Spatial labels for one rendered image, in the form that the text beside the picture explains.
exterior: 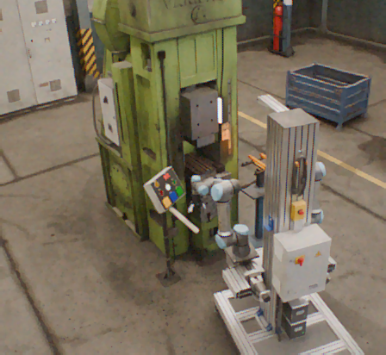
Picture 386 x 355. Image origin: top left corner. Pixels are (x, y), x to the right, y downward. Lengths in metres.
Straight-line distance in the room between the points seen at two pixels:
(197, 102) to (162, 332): 2.04
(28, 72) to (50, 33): 0.82
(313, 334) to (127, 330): 1.60
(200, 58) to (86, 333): 2.64
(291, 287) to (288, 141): 1.06
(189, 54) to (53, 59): 5.28
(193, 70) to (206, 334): 2.32
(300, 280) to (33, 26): 6.87
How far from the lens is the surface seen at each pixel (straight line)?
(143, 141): 4.69
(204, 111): 4.29
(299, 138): 3.06
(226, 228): 3.61
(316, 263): 3.45
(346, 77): 8.45
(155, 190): 4.06
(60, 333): 4.57
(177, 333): 4.37
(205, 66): 4.36
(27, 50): 9.05
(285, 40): 11.51
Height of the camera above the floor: 3.28
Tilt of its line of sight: 29 degrees down
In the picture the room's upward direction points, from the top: 3 degrees counter-clockwise
